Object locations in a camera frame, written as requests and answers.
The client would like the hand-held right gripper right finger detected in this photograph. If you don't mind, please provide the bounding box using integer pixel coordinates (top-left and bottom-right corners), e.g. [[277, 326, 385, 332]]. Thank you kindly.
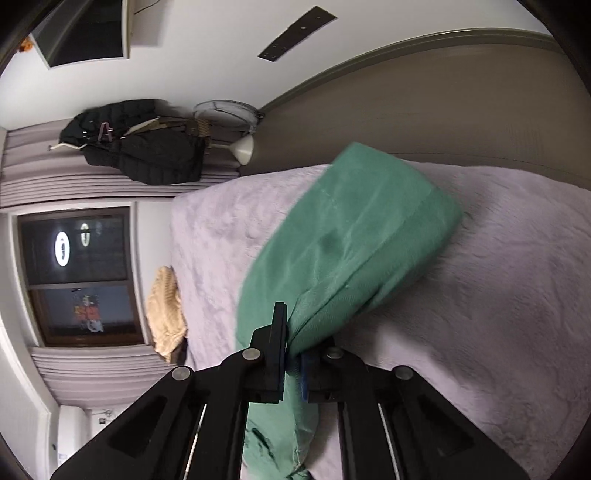
[[298, 336, 530, 480]]

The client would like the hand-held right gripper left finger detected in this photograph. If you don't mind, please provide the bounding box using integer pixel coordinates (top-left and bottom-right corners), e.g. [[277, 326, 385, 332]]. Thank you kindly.
[[51, 302, 290, 480]]

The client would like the green shirt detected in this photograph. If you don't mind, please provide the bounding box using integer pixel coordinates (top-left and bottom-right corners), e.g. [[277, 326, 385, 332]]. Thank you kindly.
[[235, 142, 464, 480]]

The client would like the beige quilted jacket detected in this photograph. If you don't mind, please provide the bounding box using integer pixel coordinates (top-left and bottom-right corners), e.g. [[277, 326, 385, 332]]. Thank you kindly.
[[145, 265, 188, 363]]

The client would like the grey pleated curtain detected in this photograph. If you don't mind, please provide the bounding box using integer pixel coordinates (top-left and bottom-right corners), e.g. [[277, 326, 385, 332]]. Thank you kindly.
[[30, 344, 186, 409], [0, 108, 241, 209]]

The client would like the lavender plush blanket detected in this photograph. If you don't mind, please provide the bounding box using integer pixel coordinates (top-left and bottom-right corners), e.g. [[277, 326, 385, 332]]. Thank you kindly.
[[170, 161, 591, 480]]

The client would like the white cone lamp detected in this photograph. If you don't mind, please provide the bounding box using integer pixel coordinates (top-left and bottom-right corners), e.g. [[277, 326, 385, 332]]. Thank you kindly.
[[210, 135, 256, 165]]

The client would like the dark framed window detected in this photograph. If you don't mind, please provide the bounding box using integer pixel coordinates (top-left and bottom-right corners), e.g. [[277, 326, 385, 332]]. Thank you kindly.
[[16, 207, 149, 348]]

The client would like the white air conditioner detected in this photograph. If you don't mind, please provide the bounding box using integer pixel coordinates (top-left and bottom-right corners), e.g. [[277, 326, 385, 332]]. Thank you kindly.
[[55, 405, 89, 472]]

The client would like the black puffer jacket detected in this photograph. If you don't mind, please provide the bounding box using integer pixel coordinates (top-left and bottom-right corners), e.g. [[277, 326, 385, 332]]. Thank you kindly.
[[59, 99, 206, 184]]

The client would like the taupe padded headboard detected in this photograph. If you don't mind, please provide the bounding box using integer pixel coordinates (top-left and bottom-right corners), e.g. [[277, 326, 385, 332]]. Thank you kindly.
[[238, 28, 591, 191]]

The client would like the black ceiling plate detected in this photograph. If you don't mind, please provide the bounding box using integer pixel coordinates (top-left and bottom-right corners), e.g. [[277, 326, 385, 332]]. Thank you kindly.
[[257, 6, 338, 62]]

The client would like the round wire fan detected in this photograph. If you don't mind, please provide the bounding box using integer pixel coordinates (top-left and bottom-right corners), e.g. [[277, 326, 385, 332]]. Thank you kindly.
[[193, 99, 258, 136]]

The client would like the dark wall screen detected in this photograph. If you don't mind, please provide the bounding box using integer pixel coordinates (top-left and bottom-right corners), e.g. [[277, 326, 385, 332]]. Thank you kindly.
[[28, 0, 130, 69]]

